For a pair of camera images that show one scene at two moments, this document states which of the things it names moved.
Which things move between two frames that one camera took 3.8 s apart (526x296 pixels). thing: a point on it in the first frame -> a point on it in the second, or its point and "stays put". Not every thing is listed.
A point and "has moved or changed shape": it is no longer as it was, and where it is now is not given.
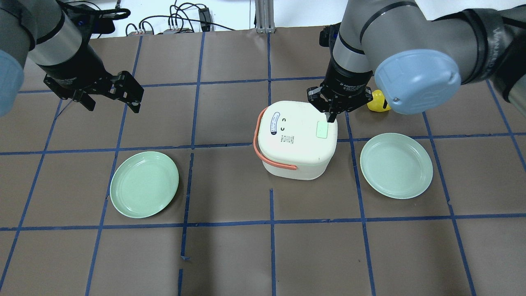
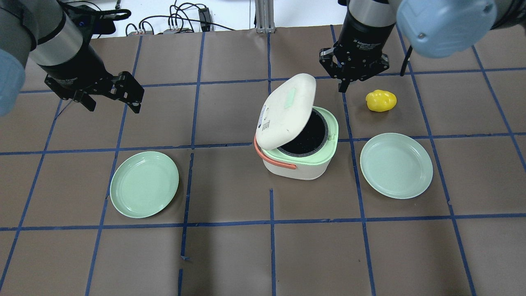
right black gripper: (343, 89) -> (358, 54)
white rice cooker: (293, 139) has moved or changed shape
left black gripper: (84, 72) stays put
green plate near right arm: (396, 165) stays put
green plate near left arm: (143, 184) stays put
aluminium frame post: (264, 13) stays put
